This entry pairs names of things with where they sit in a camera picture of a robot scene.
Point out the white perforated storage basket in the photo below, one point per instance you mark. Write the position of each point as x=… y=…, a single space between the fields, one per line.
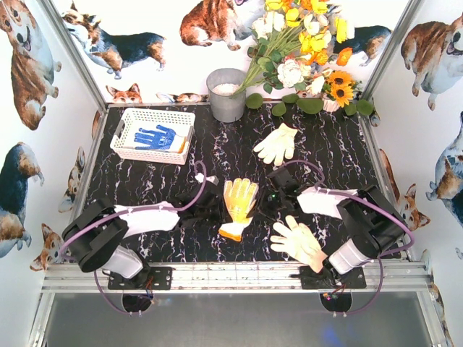
x=132 y=119

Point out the cream glove near flowers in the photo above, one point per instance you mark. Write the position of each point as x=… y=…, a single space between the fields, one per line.
x=277 y=146

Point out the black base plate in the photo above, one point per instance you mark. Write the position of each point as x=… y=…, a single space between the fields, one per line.
x=156 y=278
x=354 y=279

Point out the artificial flower bouquet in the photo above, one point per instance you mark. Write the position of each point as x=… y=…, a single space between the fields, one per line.
x=293 y=40

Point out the white glove orange cuff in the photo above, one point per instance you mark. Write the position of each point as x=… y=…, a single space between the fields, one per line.
x=240 y=197

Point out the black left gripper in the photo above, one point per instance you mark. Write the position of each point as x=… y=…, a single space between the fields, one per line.
x=215 y=202

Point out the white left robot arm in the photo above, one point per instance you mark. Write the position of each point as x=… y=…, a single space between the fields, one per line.
x=94 y=238

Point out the cream glove front right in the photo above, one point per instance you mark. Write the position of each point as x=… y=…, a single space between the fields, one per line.
x=297 y=240

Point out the grey metal bucket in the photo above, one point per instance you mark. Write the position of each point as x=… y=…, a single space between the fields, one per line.
x=226 y=99

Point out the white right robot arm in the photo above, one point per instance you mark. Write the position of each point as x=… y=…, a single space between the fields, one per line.
x=371 y=222

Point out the blue dotted white glove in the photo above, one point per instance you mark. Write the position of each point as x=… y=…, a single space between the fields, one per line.
x=159 y=139

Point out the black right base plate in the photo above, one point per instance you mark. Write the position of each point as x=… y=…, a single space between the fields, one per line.
x=354 y=279

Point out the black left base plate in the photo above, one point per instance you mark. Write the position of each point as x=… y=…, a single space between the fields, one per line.
x=156 y=278

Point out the sunflower pot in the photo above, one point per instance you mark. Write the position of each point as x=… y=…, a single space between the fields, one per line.
x=340 y=89

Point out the orange striped white glove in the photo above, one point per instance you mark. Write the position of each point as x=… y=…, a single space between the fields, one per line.
x=233 y=230

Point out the white knit glove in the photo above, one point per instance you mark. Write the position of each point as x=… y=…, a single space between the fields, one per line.
x=178 y=143

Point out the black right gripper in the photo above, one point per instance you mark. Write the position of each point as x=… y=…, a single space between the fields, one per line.
x=265 y=202

